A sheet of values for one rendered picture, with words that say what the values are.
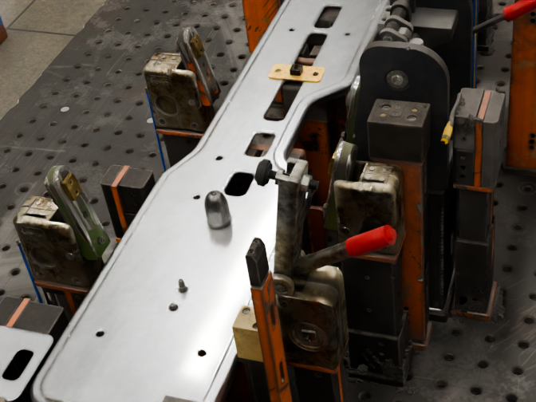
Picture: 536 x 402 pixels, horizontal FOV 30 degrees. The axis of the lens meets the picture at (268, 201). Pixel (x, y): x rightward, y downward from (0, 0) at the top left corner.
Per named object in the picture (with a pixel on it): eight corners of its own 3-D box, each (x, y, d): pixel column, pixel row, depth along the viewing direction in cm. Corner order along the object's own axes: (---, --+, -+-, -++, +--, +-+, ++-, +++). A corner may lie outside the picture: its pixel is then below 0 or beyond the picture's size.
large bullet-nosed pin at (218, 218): (214, 219, 133) (206, 182, 129) (236, 222, 132) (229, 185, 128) (205, 235, 131) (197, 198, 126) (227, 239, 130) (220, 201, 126)
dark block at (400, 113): (388, 319, 154) (376, 96, 127) (433, 327, 152) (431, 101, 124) (380, 344, 151) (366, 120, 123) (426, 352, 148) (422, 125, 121)
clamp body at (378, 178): (352, 336, 152) (335, 144, 128) (427, 350, 149) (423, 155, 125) (336, 384, 146) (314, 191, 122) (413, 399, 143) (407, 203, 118)
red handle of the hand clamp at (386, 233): (281, 253, 115) (392, 212, 105) (293, 266, 116) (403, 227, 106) (269, 278, 112) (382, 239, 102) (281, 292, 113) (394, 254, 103)
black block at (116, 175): (142, 294, 165) (103, 155, 145) (202, 305, 161) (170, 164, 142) (122, 330, 159) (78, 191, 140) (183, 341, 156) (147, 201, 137)
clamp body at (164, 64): (186, 206, 180) (148, 41, 157) (249, 214, 176) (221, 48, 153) (166, 240, 174) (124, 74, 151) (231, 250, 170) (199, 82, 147)
